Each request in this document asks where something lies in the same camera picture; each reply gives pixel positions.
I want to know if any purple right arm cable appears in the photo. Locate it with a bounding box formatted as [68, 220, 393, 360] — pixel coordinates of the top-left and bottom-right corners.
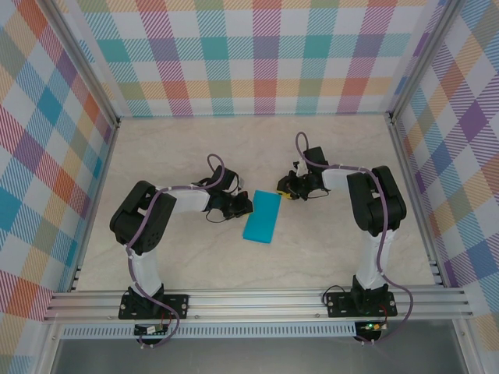
[295, 131, 414, 346]

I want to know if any grey metal panel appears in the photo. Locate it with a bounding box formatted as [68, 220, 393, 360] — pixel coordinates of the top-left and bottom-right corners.
[50, 337, 467, 374]

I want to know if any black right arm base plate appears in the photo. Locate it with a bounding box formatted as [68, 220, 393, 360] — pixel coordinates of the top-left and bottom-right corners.
[324, 291, 398, 319]

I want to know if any aluminium frame post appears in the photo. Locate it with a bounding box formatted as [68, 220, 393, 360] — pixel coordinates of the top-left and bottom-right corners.
[385, 0, 463, 125]
[41, 0, 121, 129]

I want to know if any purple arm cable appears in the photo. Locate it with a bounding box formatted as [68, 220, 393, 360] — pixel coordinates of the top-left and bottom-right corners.
[295, 131, 414, 346]
[125, 153, 229, 349]

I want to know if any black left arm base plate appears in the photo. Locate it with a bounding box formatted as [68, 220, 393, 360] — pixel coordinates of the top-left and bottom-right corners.
[118, 293, 190, 321]

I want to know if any thin black base cable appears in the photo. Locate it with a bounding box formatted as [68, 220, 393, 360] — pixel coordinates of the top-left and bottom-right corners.
[321, 286, 354, 309]

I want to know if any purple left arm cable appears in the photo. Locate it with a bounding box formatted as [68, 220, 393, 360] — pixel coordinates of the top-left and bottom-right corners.
[125, 153, 229, 349]

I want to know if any aluminium mounting rail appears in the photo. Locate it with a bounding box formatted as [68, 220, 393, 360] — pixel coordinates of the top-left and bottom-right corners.
[41, 287, 476, 323]

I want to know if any aluminium frame leg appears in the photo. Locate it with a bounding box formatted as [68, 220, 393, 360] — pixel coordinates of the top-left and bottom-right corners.
[451, 319, 479, 374]
[37, 321, 65, 374]

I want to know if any aluminium side rail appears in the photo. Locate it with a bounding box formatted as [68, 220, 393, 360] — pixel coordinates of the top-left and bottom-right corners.
[385, 112, 448, 289]
[68, 118, 121, 293]

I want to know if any slotted grey cable duct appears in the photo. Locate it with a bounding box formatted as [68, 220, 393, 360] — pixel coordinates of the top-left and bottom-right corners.
[61, 325, 359, 339]

